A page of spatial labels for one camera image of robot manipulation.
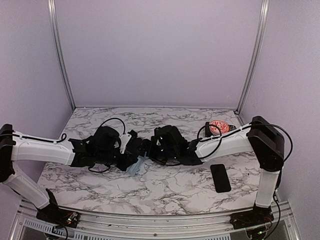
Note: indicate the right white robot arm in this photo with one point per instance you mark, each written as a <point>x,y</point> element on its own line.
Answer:
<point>259,138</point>

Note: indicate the red white patterned bowl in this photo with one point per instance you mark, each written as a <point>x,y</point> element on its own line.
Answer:
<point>218,127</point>

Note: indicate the black phone case near right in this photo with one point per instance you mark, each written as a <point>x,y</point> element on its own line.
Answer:
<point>220,178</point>

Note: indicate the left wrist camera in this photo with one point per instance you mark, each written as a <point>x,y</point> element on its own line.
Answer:
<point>127,138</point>

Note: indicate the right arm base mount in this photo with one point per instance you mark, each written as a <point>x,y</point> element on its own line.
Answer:
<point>250,218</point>

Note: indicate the front aluminium rail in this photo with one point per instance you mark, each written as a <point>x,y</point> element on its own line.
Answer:
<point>112,226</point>

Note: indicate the black floral cloth mat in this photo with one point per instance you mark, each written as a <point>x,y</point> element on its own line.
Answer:
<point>209,134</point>

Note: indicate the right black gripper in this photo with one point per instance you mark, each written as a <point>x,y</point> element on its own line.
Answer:
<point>150,154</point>

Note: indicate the right aluminium frame post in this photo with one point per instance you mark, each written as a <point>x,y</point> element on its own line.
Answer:
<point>258,42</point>

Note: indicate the aluminium frame post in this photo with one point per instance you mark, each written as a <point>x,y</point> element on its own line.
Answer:
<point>258,42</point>
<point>53,18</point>

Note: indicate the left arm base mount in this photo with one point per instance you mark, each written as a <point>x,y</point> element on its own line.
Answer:
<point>52,213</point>

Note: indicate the left aluminium frame post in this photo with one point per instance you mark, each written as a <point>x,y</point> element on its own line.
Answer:
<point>53,18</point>

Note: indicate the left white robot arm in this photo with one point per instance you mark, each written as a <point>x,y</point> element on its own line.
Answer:
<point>15,146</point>

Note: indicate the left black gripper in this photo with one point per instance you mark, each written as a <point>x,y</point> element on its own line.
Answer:
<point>126,162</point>

